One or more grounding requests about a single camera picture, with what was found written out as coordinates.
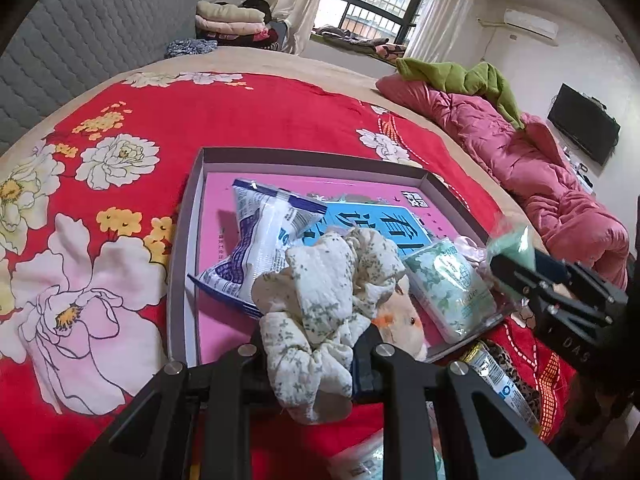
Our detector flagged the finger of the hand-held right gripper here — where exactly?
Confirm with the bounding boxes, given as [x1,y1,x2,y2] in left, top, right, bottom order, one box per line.
[490,254,551,306]
[535,249,583,283]

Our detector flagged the pink quilt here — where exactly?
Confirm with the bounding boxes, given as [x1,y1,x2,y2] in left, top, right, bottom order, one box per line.
[376,74,631,291]

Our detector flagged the white yellow tube packet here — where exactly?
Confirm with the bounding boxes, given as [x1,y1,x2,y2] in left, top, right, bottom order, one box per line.
[460,342,541,431]

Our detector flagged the green sponge packet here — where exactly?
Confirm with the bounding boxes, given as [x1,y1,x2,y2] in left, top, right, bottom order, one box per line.
[485,224,538,281]

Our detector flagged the white blue plastic packet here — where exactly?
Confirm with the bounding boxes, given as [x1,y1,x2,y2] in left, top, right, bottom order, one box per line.
[187,178,328,318]

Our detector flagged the beige orange plush hamster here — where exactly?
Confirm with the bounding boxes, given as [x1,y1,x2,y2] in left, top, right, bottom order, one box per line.
[372,280,428,361]

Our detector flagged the dark floral cloth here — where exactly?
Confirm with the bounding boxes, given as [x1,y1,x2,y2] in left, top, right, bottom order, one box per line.
[165,38,218,58]

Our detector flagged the green tissue pack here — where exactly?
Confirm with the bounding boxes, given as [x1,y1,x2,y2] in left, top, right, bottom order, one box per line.
[402,238,498,345]

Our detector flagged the white television cabinet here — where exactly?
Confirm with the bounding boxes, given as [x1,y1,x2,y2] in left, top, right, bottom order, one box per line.
[562,147,596,191]

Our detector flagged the white floral cloth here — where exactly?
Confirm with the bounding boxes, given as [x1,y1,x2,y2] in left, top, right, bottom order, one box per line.
[251,226,407,426]

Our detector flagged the shallow grey cardboard box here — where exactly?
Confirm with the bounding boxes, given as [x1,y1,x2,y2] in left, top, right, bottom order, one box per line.
[166,146,506,366]

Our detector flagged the black wall television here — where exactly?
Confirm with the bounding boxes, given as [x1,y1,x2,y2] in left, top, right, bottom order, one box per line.
[547,83,621,167]

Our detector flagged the beige bed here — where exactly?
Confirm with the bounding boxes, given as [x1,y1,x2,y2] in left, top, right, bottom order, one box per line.
[0,49,556,241]

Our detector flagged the grey quilted headboard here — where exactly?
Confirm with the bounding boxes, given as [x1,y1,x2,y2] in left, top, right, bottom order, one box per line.
[0,0,203,156]

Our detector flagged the leopard print cloth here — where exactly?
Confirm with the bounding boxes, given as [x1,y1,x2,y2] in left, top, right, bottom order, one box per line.
[487,340,543,421]

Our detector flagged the red patterned folded blanket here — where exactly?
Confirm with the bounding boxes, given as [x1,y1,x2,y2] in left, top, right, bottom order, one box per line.
[205,27,281,51]

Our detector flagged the cream folded blanket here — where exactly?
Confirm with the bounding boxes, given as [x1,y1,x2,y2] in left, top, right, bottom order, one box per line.
[196,0,266,23]

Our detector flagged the green blanket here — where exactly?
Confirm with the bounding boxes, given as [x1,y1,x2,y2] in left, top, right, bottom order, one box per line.
[395,57,526,131]

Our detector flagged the windowsill bedding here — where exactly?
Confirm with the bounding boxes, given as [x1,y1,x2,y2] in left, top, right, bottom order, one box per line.
[312,25,408,59]

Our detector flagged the cream curtain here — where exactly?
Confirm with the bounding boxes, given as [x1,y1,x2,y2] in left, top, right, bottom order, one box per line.
[272,0,341,56]
[405,0,483,61]

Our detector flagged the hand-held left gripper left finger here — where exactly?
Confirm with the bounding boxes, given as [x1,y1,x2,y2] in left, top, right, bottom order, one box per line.
[67,332,281,480]

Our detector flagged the black garment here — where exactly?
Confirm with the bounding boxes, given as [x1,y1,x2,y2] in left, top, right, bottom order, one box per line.
[240,0,273,23]

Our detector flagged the clear plastic packet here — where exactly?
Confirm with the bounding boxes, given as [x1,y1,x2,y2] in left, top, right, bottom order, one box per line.
[327,400,446,480]

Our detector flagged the pink folded blanket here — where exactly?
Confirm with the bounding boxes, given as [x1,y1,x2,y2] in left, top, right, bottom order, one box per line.
[195,15,268,37]

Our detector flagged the red floral blanket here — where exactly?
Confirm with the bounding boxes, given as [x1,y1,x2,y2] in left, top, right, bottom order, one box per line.
[0,71,578,480]

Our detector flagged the white air conditioner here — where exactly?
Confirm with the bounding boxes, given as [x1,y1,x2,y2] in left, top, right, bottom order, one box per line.
[502,8,558,41]

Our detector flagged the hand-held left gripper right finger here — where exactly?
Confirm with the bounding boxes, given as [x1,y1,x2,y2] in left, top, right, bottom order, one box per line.
[350,325,576,480]

